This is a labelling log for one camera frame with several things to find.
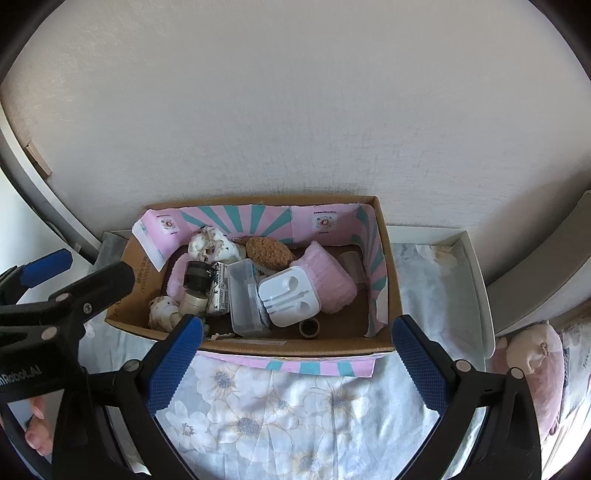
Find black round jar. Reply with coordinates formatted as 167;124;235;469
183;261;213;293

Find white floral cloth bundle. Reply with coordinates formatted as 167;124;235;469
187;226;246;265

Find floral tissue pack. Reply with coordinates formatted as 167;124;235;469
206;262;229;316

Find brown fuzzy slipper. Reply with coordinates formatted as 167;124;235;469
233;236;296;271

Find white earphone case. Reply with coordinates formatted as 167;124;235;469
257;267;321;328

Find floral drawstring pouch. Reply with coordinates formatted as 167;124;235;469
148;296;182;333

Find pink fluffy towel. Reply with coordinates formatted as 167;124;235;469
166;253;190;303

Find beige round wooden cap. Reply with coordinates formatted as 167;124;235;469
178;290;208;318

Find person's left hand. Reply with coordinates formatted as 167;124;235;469
25;396;53;456

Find floral light blue tablecloth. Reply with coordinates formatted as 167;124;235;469
156;234;488;479

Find clear plastic box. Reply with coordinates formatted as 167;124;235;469
228;259;271;338

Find white tape roll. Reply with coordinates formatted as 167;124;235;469
298;318;321;339

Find pink teal cardboard box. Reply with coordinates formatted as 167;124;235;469
106;195;401;376

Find white curved door frame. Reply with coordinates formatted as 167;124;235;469
1;108;101;263

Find small wooden wall block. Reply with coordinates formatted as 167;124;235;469
24;142;52;180

